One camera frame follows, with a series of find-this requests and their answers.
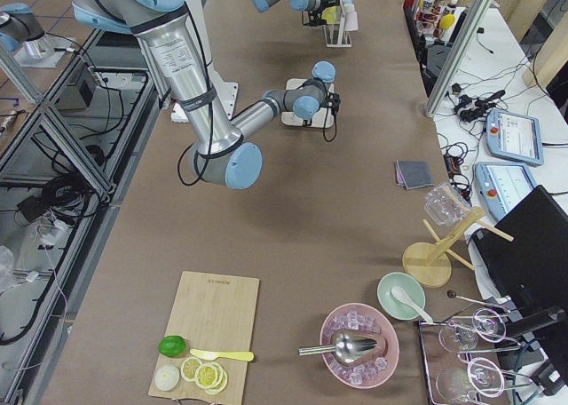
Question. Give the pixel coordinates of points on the yellow plastic cup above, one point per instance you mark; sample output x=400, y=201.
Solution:
x=331, y=15

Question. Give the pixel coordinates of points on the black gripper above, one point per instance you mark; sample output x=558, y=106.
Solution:
x=307, y=115
x=317, y=15

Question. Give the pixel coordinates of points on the cream rabbit tray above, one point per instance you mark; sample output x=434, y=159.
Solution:
x=322, y=119

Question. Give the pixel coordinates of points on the white onion half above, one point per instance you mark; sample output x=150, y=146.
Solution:
x=166, y=377

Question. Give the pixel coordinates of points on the right wine glass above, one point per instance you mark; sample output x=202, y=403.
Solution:
x=454, y=386

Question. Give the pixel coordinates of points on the lower teach pendant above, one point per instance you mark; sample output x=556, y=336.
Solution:
x=502, y=186

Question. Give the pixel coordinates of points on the clear glass mug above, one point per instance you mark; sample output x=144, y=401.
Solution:
x=445, y=206

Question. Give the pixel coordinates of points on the black monitor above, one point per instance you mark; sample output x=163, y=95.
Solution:
x=532, y=269

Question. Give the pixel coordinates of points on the white ceramic spoon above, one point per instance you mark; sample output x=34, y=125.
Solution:
x=401, y=295

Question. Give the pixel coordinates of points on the wooden mug tree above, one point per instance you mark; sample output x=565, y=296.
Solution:
x=429, y=263

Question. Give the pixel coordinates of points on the lemon slices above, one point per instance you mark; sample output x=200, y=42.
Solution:
x=209, y=376

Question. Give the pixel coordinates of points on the pink bowl with ice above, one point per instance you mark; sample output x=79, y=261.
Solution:
x=377, y=367

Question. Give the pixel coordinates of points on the black wine glass rack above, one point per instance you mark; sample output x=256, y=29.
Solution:
x=488, y=379

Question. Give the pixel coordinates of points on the white wire cup rack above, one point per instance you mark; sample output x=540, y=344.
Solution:
x=335, y=35

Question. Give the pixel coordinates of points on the teach pendant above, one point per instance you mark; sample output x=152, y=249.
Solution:
x=502, y=186
x=514, y=137

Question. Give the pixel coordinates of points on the upper teach pendant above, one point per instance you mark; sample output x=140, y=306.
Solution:
x=514, y=137

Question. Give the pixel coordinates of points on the pink plastic cup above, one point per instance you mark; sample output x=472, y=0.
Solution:
x=351, y=22

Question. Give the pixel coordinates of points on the wooden cutting board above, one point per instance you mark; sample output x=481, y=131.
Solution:
x=213, y=312

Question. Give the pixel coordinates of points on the whole green lime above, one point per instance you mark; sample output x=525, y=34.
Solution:
x=172, y=346

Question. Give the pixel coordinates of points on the metal ice scoop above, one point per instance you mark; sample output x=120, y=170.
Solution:
x=349, y=347

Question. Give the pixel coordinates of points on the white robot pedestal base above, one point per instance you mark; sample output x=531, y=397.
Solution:
x=226, y=91

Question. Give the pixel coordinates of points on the grey folded cloth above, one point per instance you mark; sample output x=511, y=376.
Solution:
x=413, y=174

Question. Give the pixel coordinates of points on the left wine glass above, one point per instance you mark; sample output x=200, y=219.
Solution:
x=458, y=336

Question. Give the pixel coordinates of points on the aluminium frame post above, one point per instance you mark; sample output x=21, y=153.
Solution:
x=468, y=29

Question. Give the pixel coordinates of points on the yellow plastic knife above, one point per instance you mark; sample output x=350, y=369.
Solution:
x=246, y=356

